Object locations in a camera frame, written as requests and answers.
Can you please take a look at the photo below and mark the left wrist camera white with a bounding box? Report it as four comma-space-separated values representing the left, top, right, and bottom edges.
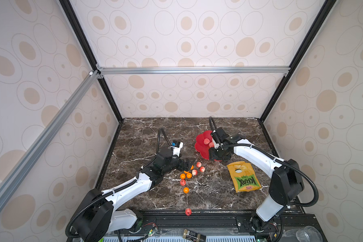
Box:
171, 141, 184, 157

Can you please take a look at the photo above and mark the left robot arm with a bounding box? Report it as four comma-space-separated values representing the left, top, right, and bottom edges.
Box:
65, 139, 192, 242

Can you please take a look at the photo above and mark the dark glass bottle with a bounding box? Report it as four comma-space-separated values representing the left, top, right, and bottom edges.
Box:
183, 229, 206, 242

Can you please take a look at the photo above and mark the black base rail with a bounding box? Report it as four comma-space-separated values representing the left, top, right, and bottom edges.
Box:
100, 210, 327, 242

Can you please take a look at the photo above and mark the red flower-shaped fruit bowl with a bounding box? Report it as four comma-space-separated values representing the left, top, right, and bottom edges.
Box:
195, 131, 219, 160

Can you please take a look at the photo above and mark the clear plastic cup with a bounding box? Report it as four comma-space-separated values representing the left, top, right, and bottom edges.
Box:
295, 226, 323, 242

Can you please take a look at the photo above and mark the diagonal aluminium frame bar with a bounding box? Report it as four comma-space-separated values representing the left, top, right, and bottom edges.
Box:
0, 70, 100, 212

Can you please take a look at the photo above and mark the horizontal aluminium frame bar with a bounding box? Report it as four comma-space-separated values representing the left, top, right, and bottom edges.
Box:
90, 66, 290, 77

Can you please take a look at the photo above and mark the pink peach bottom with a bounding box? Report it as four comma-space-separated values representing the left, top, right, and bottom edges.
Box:
185, 208, 192, 216

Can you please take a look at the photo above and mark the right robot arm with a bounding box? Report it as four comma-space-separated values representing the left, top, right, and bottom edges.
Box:
208, 117, 319, 225

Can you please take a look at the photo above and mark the yellow snack bag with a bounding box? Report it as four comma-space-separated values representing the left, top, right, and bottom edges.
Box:
227, 161, 262, 193

